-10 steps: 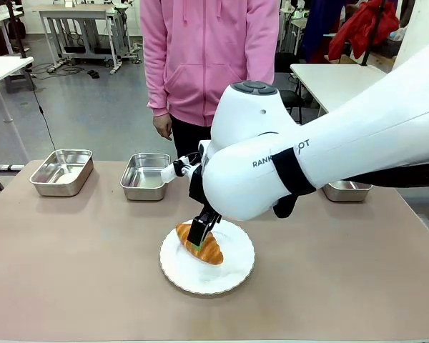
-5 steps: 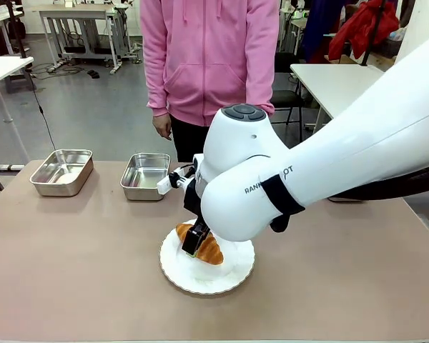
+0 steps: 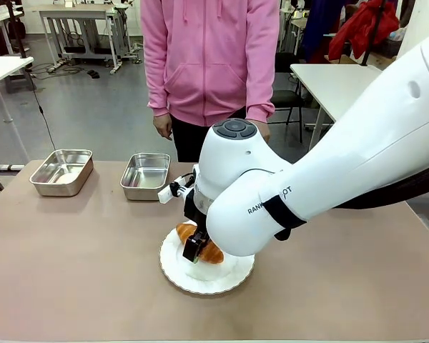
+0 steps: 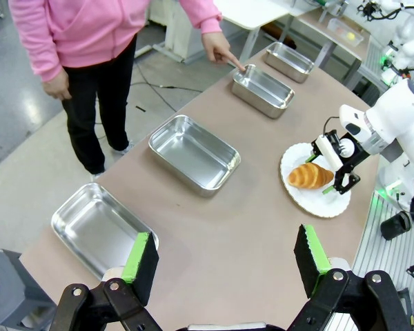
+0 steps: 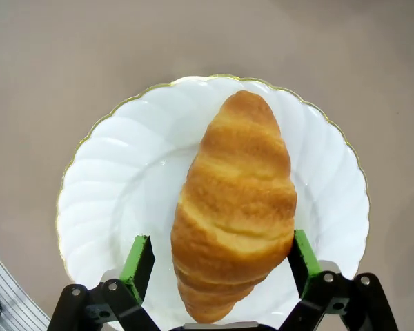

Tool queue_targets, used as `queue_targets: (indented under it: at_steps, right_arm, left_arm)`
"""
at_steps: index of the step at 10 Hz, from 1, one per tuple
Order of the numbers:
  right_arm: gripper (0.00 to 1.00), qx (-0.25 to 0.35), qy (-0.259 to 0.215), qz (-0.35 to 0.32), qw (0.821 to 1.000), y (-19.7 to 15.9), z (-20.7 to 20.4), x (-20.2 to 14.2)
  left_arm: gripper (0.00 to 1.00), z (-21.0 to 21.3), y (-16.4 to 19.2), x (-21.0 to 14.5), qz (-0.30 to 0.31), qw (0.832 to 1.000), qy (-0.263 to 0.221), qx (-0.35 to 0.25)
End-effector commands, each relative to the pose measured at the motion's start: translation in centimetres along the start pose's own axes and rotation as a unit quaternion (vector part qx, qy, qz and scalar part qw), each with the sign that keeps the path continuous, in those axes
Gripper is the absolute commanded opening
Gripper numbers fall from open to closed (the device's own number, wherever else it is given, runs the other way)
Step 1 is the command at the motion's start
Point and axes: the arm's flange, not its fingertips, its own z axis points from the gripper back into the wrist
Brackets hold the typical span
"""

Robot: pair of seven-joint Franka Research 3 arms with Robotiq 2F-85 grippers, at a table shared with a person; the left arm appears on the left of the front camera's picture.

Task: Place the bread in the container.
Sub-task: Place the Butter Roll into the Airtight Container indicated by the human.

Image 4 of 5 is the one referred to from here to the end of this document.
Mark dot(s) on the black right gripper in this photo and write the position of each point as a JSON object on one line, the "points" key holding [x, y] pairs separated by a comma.
{"points": [[355, 155]]}

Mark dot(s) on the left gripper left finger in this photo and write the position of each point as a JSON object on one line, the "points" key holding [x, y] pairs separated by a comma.
{"points": [[141, 262]]}

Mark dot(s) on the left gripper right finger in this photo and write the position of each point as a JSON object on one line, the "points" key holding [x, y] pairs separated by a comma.
{"points": [[312, 258]]}

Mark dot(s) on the golden brown croissant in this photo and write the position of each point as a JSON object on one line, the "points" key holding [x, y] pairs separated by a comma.
{"points": [[307, 176]]}

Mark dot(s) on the person's right forearm pink sleeve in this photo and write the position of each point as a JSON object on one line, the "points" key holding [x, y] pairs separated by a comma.
{"points": [[34, 51]]}

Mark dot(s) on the person's left forearm pink sleeve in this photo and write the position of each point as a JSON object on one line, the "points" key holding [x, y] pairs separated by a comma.
{"points": [[203, 17]]}

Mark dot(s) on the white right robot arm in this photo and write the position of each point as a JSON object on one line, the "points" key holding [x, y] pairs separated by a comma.
{"points": [[400, 110]]}

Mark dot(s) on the stainless steel rectangular container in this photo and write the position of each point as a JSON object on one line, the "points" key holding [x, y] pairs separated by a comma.
{"points": [[290, 60], [262, 89], [193, 155], [96, 224]]}

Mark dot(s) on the person's left hand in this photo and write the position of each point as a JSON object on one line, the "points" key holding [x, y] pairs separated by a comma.
{"points": [[219, 48]]}

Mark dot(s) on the person's right hand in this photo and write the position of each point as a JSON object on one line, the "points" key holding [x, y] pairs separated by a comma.
{"points": [[57, 86]]}

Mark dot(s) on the white scalloped plate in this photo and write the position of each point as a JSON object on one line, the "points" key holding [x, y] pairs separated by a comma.
{"points": [[317, 203]]}

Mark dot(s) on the black cylindrical cup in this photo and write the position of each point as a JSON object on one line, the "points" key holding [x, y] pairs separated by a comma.
{"points": [[395, 227]]}

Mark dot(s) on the clear plastic bin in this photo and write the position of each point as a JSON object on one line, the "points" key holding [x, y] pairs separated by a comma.
{"points": [[343, 36]]}

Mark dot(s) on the yellow ball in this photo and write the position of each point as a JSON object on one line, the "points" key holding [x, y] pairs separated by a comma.
{"points": [[350, 34]]}

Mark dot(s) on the brown top table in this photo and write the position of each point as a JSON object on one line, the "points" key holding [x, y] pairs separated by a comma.
{"points": [[317, 22]]}

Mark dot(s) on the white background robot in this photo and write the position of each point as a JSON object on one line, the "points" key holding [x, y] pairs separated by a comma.
{"points": [[412, 45]]}

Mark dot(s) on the black tape strip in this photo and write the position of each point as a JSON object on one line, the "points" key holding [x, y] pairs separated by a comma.
{"points": [[140, 108]]}

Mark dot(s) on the white side table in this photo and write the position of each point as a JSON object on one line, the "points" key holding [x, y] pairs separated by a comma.
{"points": [[258, 10]]}

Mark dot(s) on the person in pink hoodie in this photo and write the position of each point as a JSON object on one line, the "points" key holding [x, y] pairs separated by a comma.
{"points": [[83, 31]]}

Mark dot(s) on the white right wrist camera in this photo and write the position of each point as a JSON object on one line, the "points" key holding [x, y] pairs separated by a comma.
{"points": [[329, 153]]}

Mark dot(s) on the ribbed aluminium base plate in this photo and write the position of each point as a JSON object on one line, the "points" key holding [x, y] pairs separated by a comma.
{"points": [[383, 248]]}

